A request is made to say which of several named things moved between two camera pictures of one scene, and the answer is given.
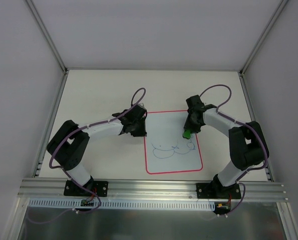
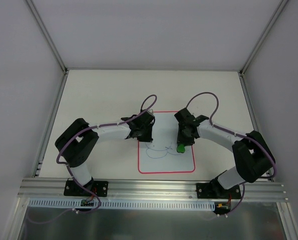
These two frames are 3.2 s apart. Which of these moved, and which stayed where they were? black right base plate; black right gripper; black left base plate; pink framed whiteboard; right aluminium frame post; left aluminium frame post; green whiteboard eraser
Moved: pink framed whiteboard; green whiteboard eraser; black right gripper
Stayed: black right base plate; right aluminium frame post; black left base plate; left aluminium frame post
